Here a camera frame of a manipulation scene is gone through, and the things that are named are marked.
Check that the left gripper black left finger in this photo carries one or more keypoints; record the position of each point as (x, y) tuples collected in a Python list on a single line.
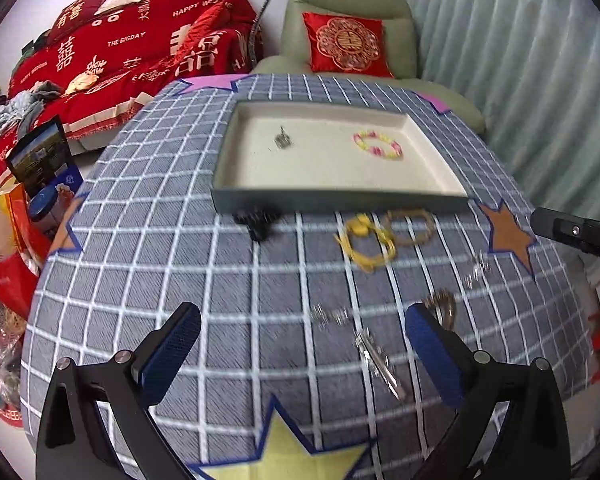
[(162, 353)]

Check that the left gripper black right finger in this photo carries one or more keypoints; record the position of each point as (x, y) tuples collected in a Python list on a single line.
[(447, 360)]

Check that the silver crystal hair clip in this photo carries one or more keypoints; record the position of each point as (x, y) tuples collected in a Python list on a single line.
[(379, 362)]

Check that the silver star hair clip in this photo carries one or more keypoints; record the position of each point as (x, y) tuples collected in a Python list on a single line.
[(480, 268)]

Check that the black hair clip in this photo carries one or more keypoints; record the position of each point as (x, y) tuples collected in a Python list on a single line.
[(257, 221)]

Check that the silver crown hair clip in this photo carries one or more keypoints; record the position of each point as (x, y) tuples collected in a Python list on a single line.
[(282, 140)]

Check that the light green curtain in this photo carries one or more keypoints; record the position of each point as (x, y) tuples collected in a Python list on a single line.
[(532, 68)]

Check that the orange red gift bag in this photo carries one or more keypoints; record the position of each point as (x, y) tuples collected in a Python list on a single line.
[(18, 234)]

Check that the blue round tin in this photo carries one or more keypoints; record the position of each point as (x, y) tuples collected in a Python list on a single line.
[(45, 210)]

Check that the dark landscape picture box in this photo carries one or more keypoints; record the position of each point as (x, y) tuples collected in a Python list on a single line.
[(43, 158)]

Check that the grey tray with cream lining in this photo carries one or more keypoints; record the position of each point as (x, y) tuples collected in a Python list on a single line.
[(342, 158)]

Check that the pile of grey clothes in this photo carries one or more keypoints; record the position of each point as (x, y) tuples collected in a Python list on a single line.
[(27, 104)]

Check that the red blanket covered sofa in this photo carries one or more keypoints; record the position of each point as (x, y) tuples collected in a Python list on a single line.
[(131, 54)]

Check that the red embroidered cushion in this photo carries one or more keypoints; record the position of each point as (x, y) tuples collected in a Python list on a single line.
[(346, 45)]

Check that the green recliner armchair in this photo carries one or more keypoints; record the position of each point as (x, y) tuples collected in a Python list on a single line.
[(400, 41)]

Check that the braided floor lamp pole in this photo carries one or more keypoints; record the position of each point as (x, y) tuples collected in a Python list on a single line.
[(252, 37)]

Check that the dark red sofa pillow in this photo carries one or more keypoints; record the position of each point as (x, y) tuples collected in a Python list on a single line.
[(82, 7)]

